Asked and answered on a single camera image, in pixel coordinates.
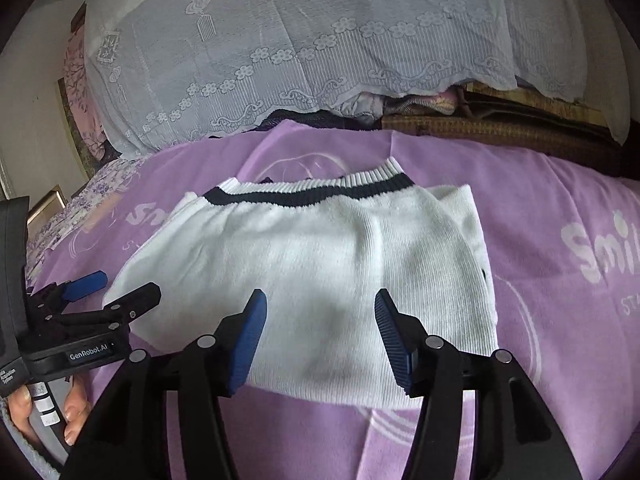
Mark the white black-trimmed knit sweater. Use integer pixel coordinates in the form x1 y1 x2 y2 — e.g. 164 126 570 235
103 159 498 410

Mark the person left hand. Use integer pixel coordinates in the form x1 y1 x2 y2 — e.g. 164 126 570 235
6 375 91 450

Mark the purple floral white sheet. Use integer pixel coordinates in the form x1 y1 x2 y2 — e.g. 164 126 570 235
25 156 150 287

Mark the pink floral pillow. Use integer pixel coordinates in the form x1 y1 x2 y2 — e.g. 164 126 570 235
63 25 106 162

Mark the white lace cover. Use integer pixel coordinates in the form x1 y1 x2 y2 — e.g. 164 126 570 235
81 0 634 162

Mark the brown woven bamboo mat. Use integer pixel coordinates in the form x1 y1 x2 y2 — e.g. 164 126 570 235
380 81 623 167

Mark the wooden picture frame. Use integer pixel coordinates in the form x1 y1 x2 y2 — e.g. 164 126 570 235
27 185 67 236

